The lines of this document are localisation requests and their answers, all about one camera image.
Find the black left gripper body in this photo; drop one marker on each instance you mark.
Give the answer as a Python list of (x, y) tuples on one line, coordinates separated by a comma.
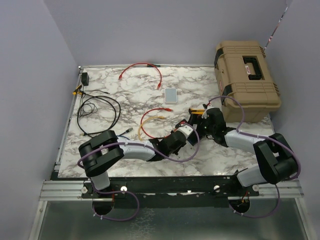
[(175, 152)]

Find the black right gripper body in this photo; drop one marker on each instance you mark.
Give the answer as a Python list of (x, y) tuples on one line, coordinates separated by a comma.
[(205, 128)]

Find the black network switch box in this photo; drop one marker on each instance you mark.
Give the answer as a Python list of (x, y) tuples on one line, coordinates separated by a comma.
[(192, 138)]

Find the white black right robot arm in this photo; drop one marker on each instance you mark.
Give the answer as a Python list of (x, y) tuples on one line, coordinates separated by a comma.
[(275, 159)]

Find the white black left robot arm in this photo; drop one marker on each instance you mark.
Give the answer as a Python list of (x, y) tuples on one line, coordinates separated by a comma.
[(103, 151)]

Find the yellow black utility knife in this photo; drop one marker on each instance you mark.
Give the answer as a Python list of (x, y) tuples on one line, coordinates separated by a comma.
[(193, 111)]

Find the white small router box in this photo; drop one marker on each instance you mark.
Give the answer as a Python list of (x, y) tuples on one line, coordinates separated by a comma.
[(170, 96)]

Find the tan plastic tool case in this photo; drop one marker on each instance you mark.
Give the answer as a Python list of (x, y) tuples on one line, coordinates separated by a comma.
[(244, 81)]

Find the black power adapter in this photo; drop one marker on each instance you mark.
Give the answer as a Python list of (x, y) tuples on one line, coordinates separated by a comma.
[(85, 79)]

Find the yellow black screwdriver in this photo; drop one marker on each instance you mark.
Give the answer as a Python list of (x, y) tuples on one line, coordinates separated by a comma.
[(78, 90)]

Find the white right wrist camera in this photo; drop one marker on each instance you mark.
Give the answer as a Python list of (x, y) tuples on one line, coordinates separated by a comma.
[(205, 109)]

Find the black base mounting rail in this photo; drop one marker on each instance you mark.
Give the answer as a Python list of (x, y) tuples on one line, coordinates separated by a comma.
[(167, 192)]

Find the green screwdriver at wall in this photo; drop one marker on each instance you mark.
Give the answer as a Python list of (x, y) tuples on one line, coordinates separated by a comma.
[(153, 65)]

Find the aluminium frame rail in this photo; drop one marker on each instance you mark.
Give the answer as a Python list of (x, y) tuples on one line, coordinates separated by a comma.
[(56, 189)]

